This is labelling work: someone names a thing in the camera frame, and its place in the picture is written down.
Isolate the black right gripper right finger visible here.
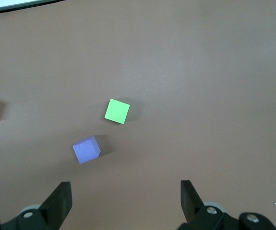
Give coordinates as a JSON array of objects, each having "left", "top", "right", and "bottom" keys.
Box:
[{"left": 177, "top": 179, "right": 276, "bottom": 230}]

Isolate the purple foam block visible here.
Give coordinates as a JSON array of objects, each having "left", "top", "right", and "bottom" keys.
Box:
[{"left": 72, "top": 135, "right": 102, "bottom": 165}]

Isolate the green foam block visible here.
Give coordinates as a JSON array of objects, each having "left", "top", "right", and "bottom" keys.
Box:
[{"left": 104, "top": 98, "right": 131, "bottom": 125}]

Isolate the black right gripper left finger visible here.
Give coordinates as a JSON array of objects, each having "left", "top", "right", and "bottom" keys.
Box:
[{"left": 0, "top": 181, "right": 72, "bottom": 230}]

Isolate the brown table cover mat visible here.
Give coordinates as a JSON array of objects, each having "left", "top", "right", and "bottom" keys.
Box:
[{"left": 0, "top": 0, "right": 276, "bottom": 230}]

